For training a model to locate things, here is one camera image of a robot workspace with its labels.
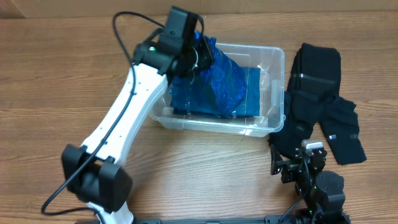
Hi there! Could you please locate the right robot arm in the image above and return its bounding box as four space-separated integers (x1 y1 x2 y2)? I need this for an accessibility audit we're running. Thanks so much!
264 140 351 224

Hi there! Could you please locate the blue denim garment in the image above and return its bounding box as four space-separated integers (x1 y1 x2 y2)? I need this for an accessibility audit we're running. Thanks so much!
169 67 261 119

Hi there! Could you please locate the blue sparkly garment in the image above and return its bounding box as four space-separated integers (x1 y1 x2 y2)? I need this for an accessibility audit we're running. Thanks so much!
174 30 249 119

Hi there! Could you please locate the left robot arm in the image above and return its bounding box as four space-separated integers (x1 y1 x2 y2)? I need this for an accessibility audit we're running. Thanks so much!
61 7 213 223

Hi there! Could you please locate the clear plastic storage bin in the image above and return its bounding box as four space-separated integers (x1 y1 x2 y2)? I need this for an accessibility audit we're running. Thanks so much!
149 43 285 138

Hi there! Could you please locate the black garment top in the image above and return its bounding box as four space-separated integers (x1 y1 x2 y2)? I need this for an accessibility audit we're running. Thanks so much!
287 43 341 102

